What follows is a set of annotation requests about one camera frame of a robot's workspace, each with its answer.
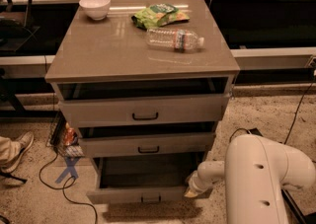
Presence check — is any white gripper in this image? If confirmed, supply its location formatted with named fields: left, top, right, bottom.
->
left=184, top=171, right=212, bottom=198

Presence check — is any grey bottom drawer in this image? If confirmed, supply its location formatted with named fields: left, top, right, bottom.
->
left=87, top=152, right=205, bottom=204

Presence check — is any grey drawer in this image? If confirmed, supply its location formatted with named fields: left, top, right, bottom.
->
left=87, top=152, right=205, bottom=204
left=59, top=95, right=229, bottom=128
left=79, top=132, right=215, bottom=158

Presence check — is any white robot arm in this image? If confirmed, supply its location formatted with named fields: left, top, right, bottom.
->
left=185, top=134, right=315, bottom=224

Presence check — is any grey middle drawer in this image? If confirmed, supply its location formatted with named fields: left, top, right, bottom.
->
left=79, top=132, right=215, bottom=158

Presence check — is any grey drawer cabinet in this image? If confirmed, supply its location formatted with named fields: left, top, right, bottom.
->
left=44, top=0, right=241, bottom=183

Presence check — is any grey top drawer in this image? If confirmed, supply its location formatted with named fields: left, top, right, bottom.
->
left=59, top=95, right=229, bottom=128

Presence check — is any black power adapter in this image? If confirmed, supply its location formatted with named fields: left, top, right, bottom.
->
left=249, top=128, right=263, bottom=136

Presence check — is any black stand base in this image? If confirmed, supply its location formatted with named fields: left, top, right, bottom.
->
left=281, top=190, right=316, bottom=224

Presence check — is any blue tape cross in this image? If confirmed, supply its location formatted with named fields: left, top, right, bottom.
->
left=55, top=157, right=80, bottom=184

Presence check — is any clear plastic water bottle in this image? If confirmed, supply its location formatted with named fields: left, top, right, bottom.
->
left=146, top=28, right=204, bottom=51

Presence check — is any white sneaker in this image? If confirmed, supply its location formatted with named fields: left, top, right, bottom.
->
left=0, top=131, right=34, bottom=173

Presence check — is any green snack bag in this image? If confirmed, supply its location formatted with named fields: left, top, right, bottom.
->
left=131, top=3, right=190, bottom=30

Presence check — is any beige trouser leg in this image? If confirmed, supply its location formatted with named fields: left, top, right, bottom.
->
left=0, top=136, right=21, bottom=170

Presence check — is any white bowl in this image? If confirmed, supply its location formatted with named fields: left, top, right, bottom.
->
left=79, top=0, right=111, bottom=21

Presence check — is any black floor cable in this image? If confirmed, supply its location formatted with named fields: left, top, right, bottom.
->
left=38, top=152, right=99, bottom=224

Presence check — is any black adapter cable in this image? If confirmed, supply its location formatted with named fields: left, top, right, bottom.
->
left=228, top=69, right=316, bottom=147

